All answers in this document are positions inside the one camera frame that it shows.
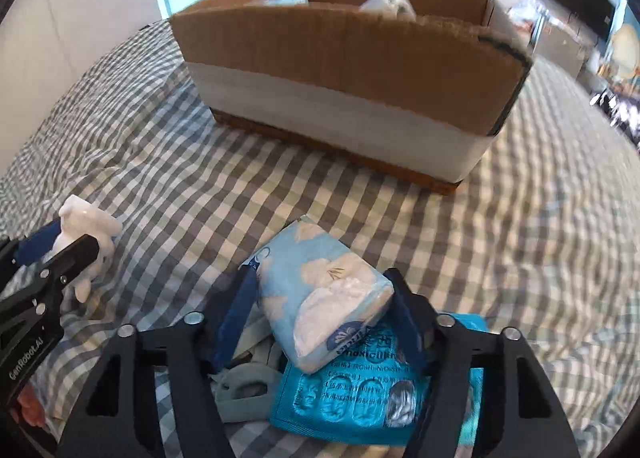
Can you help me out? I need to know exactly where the blue cloud-print tissue pack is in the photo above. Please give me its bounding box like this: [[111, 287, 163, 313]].
[[248, 219, 396, 374]]

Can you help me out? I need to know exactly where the white plastic-wrapped item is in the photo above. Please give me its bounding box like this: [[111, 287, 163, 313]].
[[359, 0, 417, 19]]

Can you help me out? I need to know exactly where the grey checkered bedsheet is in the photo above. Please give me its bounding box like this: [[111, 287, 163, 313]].
[[0, 18, 640, 458]]

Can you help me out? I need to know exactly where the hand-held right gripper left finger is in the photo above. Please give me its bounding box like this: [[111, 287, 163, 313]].
[[55, 265, 261, 458]]

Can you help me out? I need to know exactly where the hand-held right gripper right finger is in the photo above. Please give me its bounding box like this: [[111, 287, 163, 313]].
[[382, 267, 583, 458]]

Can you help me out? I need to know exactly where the grey cabinet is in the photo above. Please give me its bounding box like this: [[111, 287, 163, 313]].
[[530, 13, 601, 84]]

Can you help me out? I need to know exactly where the white figurine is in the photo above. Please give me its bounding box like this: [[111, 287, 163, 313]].
[[52, 195, 124, 303]]

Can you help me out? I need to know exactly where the red printed packet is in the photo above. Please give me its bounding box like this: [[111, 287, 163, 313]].
[[9, 377, 57, 440]]

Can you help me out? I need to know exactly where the cardboard box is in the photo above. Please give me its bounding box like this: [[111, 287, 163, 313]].
[[168, 0, 535, 196]]

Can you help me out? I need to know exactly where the blue blister pill pack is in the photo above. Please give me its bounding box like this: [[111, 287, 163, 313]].
[[270, 313, 488, 447]]

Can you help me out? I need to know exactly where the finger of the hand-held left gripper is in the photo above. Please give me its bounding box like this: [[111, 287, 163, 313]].
[[0, 221, 63, 269], [20, 234, 101, 299]]

